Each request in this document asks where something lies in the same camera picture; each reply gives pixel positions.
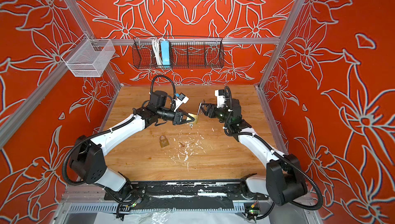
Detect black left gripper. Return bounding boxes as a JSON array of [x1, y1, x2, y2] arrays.
[[157, 106, 194, 126]]

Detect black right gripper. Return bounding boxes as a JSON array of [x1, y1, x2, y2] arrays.
[[199, 103, 234, 126]]

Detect large brass padlock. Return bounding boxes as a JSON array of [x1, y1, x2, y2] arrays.
[[195, 99, 205, 124]]

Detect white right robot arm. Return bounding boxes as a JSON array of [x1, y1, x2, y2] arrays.
[[198, 86, 324, 211]]

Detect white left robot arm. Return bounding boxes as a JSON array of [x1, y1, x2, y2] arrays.
[[62, 84, 195, 194]]

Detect small brass padlock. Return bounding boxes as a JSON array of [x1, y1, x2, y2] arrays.
[[159, 135, 169, 148]]

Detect light blue box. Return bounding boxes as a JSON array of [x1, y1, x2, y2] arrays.
[[160, 40, 170, 68]]

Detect aluminium horizontal rear bar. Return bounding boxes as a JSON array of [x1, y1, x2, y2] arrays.
[[91, 37, 280, 47]]

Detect white mesh basket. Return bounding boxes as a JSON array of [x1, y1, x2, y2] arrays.
[[62, 37, 115, 77]]

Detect aluminium left side bar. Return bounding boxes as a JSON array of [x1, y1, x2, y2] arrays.
[[1, 63, 68, 149]]

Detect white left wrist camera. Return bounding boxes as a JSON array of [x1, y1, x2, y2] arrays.
[[174, 93, 189, 111]]

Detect black wire basket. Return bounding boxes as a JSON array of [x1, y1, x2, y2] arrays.
[[132, 36, 225, 70]]

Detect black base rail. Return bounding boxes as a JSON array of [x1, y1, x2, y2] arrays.
[[115, 179, 269, 212]]

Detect white cable bundle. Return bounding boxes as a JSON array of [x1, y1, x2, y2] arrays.
[[152, 38, 163, 67]]

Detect aluminium frame post right rear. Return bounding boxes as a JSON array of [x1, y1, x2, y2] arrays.
[[258, 0, 305, 91]]

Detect aluminium frame post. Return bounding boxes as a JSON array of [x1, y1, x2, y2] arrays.
[[258, 0, 305, 91], [64, 0, 96, 39]]

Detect aluminium frame post left rear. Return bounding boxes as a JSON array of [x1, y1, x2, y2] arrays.
[[64, 0, 96, 39]]

